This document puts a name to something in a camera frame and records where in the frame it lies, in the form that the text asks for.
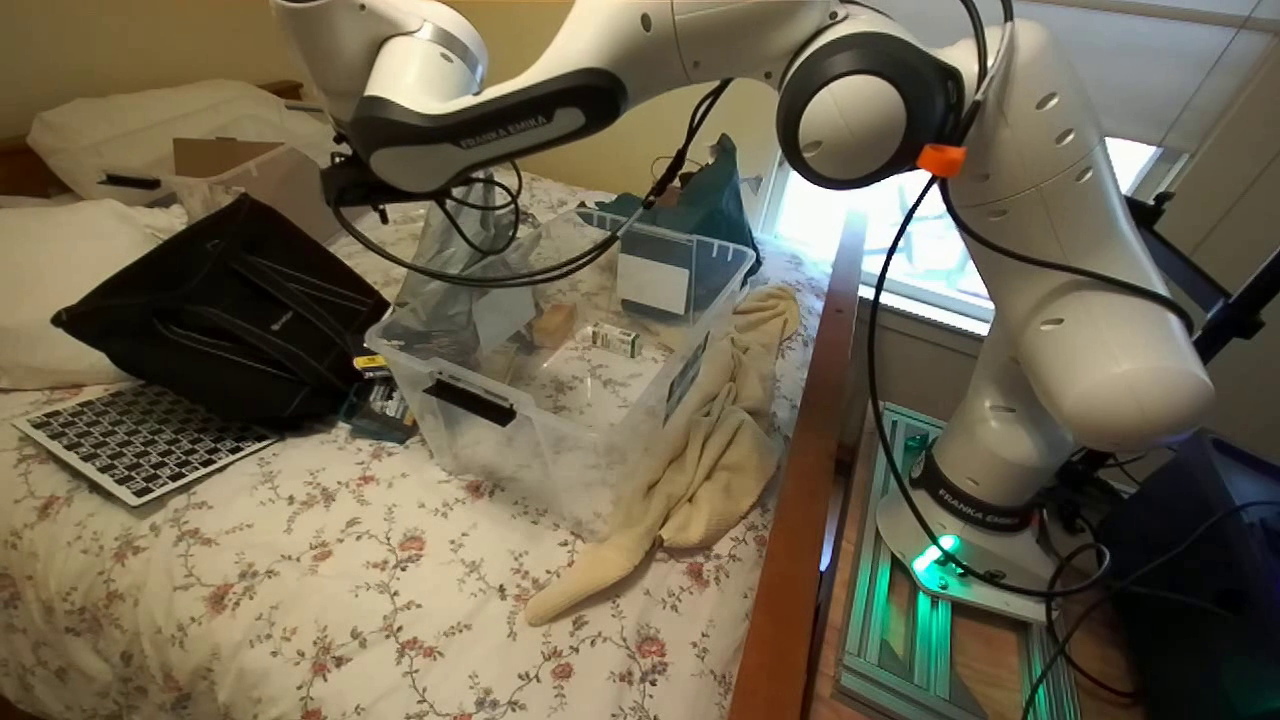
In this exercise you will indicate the cardboard box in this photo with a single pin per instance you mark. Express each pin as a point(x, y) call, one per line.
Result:
point(208, 173)

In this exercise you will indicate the teal fabric bag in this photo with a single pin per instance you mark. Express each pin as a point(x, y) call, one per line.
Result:
point(707, 200)

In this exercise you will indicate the cream towel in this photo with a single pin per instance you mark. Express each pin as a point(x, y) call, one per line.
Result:
point(709, 476)

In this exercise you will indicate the clear plastic storage bin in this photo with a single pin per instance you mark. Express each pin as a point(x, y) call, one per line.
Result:
point(565, 372)

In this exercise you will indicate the white pillow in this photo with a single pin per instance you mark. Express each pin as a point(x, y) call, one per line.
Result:
point(50, 259)

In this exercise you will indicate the white plastic bag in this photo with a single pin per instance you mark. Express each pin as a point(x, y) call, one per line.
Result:
point(121, 146)

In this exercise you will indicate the checkered calibration board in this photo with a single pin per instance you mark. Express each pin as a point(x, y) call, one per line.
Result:
point(141, 441)

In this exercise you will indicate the wooden bed footboard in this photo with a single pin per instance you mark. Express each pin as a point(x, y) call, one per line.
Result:
point(808, 499)

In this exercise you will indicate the clear plastic bag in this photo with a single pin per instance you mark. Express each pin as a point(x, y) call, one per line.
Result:
point(452, 266)

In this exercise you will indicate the teal robot base stand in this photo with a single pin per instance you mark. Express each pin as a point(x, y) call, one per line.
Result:
point(903, 649)

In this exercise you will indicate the black handbag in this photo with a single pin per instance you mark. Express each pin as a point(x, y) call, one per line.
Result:
point(243, 315)

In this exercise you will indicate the floral bed sheet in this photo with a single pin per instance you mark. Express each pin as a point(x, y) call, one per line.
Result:
point(341, 576)

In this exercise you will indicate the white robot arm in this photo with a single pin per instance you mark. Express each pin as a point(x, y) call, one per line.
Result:
point(1086, 346)

